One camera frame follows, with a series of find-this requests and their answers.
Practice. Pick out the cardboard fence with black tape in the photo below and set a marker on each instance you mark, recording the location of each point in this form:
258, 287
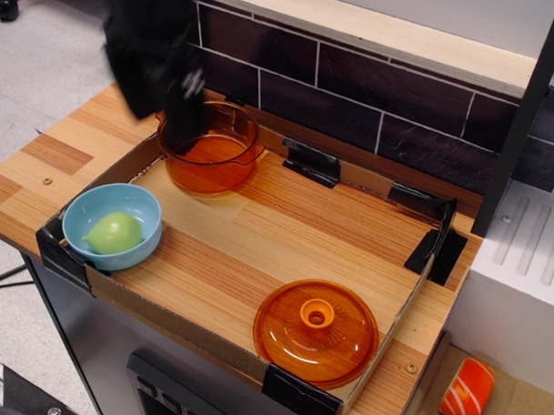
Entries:
184, 315

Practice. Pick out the toy oven control panel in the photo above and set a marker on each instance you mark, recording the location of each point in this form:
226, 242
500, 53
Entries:
175, 395

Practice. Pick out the black caster wheel far left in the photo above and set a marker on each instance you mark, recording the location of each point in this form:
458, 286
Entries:
9, 10

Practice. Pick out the light blue bowl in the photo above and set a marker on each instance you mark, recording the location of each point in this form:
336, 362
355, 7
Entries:
84, 212

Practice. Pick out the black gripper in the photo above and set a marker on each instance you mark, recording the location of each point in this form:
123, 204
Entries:
146, 45

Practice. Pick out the orange salmon sushi toy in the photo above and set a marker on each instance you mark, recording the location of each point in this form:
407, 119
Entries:
470, 389

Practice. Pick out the white toy sink drainer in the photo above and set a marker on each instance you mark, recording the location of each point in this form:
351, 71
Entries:
505, 310

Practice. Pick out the light wooden shelf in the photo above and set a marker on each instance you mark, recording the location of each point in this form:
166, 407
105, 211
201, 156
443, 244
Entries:
459, 58

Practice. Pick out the orange transparent pot lid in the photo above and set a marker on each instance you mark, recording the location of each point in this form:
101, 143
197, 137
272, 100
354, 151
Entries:
317, 330

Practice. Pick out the dark grey vertical post right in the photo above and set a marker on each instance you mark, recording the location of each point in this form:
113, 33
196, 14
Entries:
523, 122

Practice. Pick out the green toy pear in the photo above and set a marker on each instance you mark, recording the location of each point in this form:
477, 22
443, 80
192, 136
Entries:
114, 233

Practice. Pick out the orange transparent pot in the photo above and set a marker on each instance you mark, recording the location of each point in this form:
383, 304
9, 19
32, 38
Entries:
218, 160

